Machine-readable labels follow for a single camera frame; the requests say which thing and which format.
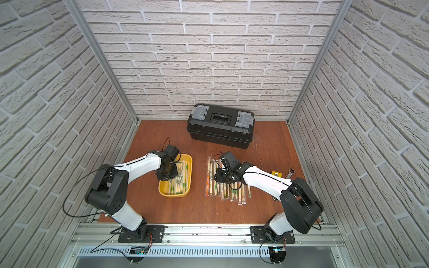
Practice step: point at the metal wrench yellow handle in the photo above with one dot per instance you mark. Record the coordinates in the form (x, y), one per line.
(290, 173)

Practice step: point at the black plastic toolbox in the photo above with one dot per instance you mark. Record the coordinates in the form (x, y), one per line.
(221, 125)

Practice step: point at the aluminium frame post right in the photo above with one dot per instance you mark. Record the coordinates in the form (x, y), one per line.
(331, 34)

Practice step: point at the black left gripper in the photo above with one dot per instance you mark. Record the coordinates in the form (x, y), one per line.
(167, 171)

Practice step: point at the green panda chopsticks pair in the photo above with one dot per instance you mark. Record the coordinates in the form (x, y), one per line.
(249, 191)

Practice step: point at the yellow plastic storage box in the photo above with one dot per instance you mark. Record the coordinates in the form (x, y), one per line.
(180, 185)

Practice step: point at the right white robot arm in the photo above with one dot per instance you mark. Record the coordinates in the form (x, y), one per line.
(301, 207)

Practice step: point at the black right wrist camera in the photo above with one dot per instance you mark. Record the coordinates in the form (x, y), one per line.
(229, 161)

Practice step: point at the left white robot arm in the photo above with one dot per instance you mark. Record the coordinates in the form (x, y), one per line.
(108, 190)

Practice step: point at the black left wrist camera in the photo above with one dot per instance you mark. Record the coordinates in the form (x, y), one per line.
(172, 152)

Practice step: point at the yellow tape measure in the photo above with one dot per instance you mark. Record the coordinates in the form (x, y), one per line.
(276, 174)

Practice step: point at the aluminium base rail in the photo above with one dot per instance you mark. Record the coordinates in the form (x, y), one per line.
(96, 245)

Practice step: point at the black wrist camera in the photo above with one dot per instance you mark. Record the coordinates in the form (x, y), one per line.
(172, 152)
(229, 161)

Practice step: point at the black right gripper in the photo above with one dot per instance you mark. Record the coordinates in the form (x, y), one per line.
(218, 176)

